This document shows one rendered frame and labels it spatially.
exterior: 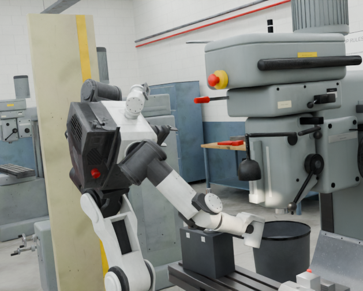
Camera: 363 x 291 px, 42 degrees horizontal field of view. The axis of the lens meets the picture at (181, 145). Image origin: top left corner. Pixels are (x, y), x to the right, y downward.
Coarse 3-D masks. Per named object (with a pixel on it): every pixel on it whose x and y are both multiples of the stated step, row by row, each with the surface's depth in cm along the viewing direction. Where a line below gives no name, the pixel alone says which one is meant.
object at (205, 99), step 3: (204, 96) 157; (207, 96) 158; (222, 96) 162; (225, 96) 162; (228, 96) 163; (195, 99) 156; (198, 99) 155; (201, 99) 156; (204, 99) 157; (207, 99) 157; (210, 99) 158; (213, 99) 159; (216, 99) 160; (219, 99) 161; (222, 99) 161; (225, 99) 162; (195, 102) 156; (198, 102) 156; (201, 102) 156; (204, 102) 157; (207, 102) 158
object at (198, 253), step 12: (180, 228) 212; (192, 228) 207; (192, 240) 206; (204, 240) 199; (216, 240) 196; (228, 240) 201; (192, 252) 207; (204, 252) 200; (216, 252) 197; (228, 252) 201; (192, 264) 208; (204, 264) 201; (216, 264) 197; (228, 264) 201; (216, 276) 197
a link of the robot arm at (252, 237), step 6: (252, 222) 179; (258, 222) 179; (246, 228) 175; (252, 228) 176; (258, 228) 178; (234, 234) 185; (246, 234) 179; (252, 234) 178; (258, 234) 178; (246, 240) 179; (252, 240) 178; (258, 240) 178; (252, 246) 177; (258, 246) 178
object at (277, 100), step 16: (336, 80) 161; (240, 96) 158; (256, 96) 151; (272, 96) 145; (288, 96) 148; (304, 96) 152; (336, 96) 161; (240, 112) 159; (256, 112) 152; (272, 112) 146; (288, 112) 149; (304, 112) 154
